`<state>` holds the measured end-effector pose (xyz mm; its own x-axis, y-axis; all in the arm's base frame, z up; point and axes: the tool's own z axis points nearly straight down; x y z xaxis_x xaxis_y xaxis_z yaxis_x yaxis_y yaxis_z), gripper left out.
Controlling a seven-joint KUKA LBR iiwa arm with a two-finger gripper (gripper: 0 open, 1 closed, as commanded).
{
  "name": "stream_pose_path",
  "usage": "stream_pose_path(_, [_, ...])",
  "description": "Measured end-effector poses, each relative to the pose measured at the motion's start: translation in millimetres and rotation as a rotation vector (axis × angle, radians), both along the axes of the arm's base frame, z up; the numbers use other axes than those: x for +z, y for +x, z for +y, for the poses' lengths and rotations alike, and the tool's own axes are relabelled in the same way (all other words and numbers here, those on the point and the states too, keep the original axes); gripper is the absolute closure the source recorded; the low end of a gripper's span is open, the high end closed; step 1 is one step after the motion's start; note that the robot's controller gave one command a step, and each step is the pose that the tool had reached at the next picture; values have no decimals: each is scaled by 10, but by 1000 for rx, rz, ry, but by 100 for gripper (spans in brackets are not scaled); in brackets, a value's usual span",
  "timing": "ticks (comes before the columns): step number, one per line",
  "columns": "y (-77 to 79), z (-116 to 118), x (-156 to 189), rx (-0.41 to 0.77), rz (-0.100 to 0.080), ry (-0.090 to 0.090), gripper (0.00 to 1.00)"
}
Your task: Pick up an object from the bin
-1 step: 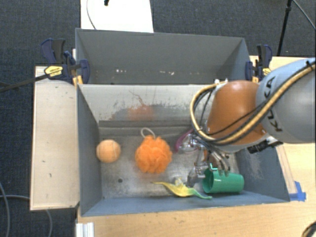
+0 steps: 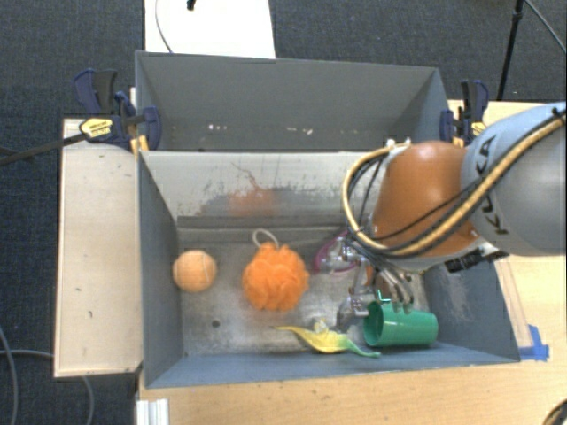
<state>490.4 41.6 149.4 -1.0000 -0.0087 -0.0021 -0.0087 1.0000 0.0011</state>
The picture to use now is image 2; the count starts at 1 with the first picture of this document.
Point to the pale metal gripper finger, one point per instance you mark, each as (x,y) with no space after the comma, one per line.
(333,262)
(350,311)

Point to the purple plastic cup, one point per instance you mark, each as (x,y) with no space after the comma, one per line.
(322,255)

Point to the yellow and green toy dinosaur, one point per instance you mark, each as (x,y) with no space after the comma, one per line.
(330,341)

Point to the green plastic cup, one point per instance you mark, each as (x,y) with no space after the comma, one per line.
(405,328)

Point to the orange mesh bath sponge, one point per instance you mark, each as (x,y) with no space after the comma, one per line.
(274,279)

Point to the orange ball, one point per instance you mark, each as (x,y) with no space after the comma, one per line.
(194,270)

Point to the grey metal bin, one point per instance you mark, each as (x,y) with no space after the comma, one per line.
(248,104)

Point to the pale wood board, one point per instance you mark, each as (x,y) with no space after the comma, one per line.
(97,259)

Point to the black cylinder on white bracket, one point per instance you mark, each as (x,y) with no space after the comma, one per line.
(465,262)

